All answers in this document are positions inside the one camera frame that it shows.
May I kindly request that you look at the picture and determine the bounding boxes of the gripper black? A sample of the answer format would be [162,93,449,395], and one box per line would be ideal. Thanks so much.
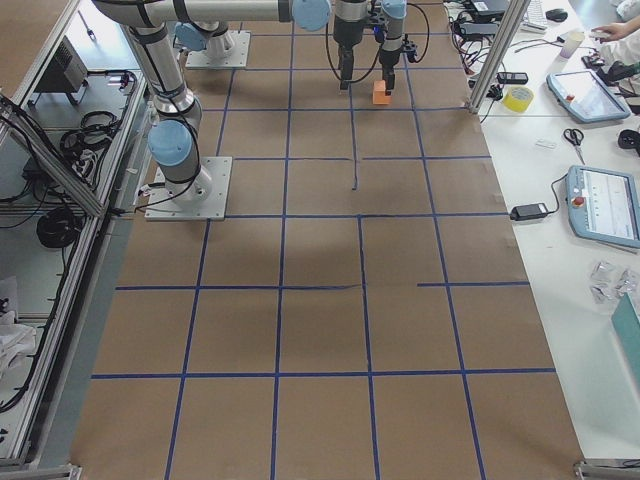
[338,45,354,91]
[382,65,395,97]

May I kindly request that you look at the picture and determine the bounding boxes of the orange foam block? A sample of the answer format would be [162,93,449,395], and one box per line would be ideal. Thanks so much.
[372,80,392,106]

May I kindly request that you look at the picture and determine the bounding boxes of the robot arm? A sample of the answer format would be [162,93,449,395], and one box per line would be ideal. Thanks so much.
[95,1,372,219]
[175,1,416,96]

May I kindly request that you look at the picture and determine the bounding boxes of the person's hand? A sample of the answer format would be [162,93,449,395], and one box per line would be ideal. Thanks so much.
[593,23,629,42]

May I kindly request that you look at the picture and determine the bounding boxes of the black remote device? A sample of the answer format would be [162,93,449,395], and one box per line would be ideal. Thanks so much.
[496,71,529,85]

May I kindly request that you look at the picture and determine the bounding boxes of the yellow tape roll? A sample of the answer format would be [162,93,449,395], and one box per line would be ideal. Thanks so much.
[503,85,534,113]

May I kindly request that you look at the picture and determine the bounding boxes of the black power adapter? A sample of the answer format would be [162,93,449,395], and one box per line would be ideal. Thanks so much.
[509,203,550,221]

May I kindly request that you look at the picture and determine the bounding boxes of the computer mouse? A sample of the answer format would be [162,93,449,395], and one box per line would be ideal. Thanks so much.
[545,8,568,23]

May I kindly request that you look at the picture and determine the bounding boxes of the translucent plastic cup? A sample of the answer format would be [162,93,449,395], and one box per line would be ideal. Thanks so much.
[559,30,585,59]

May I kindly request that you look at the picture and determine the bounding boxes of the black scissors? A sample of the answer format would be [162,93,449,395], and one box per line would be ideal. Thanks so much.
[563,128,585,165]

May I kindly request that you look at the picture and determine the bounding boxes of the far teach pendant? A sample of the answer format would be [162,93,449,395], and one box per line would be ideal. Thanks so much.
[546,70,631,123]

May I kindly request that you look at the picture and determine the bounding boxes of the teach pendant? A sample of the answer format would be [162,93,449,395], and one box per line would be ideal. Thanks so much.
[565,165,639,249]
[546,70,631,123]

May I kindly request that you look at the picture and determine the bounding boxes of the near teach pendant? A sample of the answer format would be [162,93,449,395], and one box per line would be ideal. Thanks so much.
[565,165,639,249]

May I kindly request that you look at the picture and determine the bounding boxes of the grey electronics box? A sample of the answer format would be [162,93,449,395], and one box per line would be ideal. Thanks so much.
[34,36,88,105]

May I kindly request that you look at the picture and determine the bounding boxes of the plastic bags of parts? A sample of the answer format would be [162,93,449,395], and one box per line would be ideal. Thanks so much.
[589,260,639,307]

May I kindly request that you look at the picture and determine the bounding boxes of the teal box corner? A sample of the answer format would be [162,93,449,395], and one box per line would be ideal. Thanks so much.
[611,294,640,382]

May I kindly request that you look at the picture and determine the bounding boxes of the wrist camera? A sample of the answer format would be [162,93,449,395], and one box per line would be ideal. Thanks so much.
[366,11,386,44]
[402,35,418,63]

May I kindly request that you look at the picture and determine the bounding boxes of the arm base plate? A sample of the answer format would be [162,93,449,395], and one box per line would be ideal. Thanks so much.
[144,157,233,221]
[186,30,251,70]

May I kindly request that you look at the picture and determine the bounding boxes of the aluminium frame post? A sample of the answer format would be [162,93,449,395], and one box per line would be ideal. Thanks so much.
[467,0,530,114]

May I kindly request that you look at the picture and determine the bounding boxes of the coiled black cable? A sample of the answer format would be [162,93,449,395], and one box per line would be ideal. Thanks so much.
[36,207,77,250]

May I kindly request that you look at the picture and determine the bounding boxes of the aluminium cage frame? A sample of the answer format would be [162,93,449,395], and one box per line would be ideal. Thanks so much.
[1,1,147,472]

